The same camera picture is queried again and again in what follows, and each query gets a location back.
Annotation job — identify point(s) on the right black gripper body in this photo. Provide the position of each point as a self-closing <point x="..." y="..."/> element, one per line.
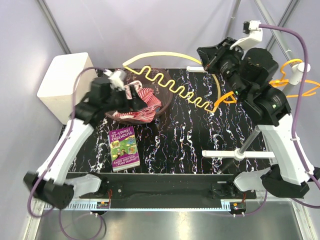
<point x="224" y="59"/>

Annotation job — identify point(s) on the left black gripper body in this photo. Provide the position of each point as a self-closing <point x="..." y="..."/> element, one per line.
<point x="130" y="105"/>

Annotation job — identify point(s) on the red white striped top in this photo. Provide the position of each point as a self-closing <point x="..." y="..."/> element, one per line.
<point x="146" y="94"/>

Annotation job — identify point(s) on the orange plastic hanger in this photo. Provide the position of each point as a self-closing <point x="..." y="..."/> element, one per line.
<point x="296" y="77"/>

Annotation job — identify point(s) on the yellow plastic hanger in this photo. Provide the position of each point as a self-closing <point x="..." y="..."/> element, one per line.
<point x="171" y="84"/>

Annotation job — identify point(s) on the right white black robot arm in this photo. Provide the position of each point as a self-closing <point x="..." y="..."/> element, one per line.
<point x="248" y="74"/>

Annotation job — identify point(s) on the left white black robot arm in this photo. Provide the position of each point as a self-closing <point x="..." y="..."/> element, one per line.
<point x="50" y="183"/>

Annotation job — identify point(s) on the brown transparent oval basket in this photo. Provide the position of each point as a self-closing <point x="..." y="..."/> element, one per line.
<point x="151" y="85"/>

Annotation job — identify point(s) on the purple treehouse book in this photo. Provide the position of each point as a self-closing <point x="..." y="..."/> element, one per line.
<point x="123" y="149"/>

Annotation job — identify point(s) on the black marble pattern mat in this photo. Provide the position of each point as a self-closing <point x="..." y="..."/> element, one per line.
<point x="173" y="143"/>

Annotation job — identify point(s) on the white rectangular bin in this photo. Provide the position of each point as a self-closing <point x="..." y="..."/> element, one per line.
<point x="56" y="89"/>

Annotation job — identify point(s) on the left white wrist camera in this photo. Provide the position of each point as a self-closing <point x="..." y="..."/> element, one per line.
<point x="116" y="78"/>

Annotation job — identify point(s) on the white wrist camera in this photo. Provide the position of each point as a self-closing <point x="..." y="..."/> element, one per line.
<point x="116" y="78"/>
<point x="254" y="35"/>

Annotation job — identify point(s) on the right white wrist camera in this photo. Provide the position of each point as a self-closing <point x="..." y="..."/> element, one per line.
<point x="254" y="35"/>

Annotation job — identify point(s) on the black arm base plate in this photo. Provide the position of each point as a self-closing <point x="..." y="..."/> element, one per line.
<point x="167" y="191"/>

